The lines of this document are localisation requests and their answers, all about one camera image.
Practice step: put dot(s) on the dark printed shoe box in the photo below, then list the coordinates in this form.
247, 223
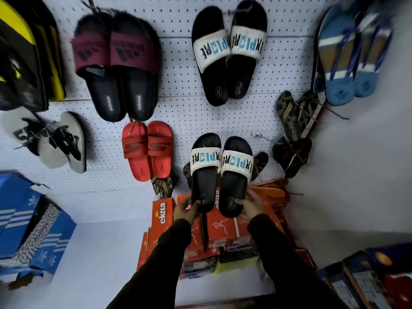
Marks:
360, 279

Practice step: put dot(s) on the blue striped flip-flop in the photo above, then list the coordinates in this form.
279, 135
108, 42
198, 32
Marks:
370, 77
338, 83

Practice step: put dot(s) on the red slide sandal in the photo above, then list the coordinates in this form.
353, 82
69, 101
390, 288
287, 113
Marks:
138, 164
160, 160

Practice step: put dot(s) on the pile of orange shoe boxes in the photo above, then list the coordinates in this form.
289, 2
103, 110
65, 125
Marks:
222, 228

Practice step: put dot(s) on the person's right hand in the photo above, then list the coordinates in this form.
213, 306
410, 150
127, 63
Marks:
254, 207

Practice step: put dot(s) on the person's left hand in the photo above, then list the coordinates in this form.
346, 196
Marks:
184, 211

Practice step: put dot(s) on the small dark brown flip-flop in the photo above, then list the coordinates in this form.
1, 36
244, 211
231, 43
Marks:
260, 162

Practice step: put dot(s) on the blue zebra-patterned shoe box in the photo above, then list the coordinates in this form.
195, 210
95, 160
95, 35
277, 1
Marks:
45, 244

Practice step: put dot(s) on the dark blue shoe box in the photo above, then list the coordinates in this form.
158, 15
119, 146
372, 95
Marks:
394, 263

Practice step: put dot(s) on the orange flip-flop pair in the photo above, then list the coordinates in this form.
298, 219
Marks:
268, 189

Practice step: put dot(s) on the blue striped shoe box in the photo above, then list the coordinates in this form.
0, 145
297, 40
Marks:
16, 209

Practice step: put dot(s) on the black and yellow slipper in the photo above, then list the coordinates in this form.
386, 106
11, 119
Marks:
53, 54
19, 61

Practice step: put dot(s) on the person's left thumb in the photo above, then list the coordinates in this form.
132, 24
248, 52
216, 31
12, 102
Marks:
195, 204

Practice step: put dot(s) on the person's right thumb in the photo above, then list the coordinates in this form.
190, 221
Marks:
240, 201

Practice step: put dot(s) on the small black gold-patterned flip-flop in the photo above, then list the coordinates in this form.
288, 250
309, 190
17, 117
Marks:
162, 186
187, 175

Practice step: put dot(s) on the person's left forearm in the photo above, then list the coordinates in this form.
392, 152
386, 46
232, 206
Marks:
157, 263

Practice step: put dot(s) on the person's right forearm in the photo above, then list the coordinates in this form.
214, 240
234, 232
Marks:
283, 267

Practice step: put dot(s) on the dark brown flip-flop pair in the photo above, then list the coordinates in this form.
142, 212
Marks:
291, 156

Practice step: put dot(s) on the black patterned shoe box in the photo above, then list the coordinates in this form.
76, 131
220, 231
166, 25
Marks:
239, 252

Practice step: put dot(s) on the white pegboard display panel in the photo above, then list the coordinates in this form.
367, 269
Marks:
183, 112

